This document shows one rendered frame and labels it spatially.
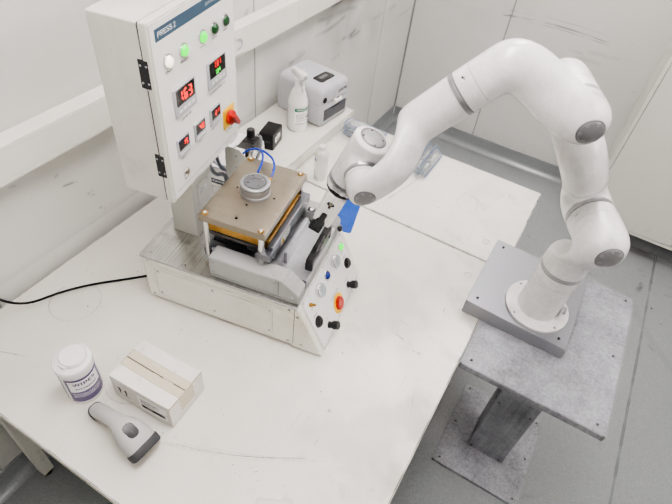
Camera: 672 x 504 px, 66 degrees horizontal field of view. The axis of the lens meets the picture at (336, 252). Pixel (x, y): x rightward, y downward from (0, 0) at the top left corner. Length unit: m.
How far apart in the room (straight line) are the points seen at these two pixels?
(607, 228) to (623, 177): 1.86
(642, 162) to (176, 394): 2.59
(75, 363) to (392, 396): 0.78
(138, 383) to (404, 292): 0.81
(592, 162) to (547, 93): 0.23
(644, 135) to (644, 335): 1.00
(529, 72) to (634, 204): 2.29
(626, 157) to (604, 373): 1.67
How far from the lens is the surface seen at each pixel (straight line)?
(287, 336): 1.44
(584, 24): 3.37
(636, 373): 2.84
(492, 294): 1.66
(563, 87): 1.08
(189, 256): 1.46
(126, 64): 1.13
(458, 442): 2.26
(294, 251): 1.40
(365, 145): 1.11
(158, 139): 1.18
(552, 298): 1.57
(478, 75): 1.06
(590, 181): 1.27
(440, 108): 1.07
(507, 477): 2.27
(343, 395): 1.41
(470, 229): 1.93
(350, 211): 1.88
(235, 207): 1.32
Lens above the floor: 1.98
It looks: 45 degrees down
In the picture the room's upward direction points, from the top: 8 degrees clockwise
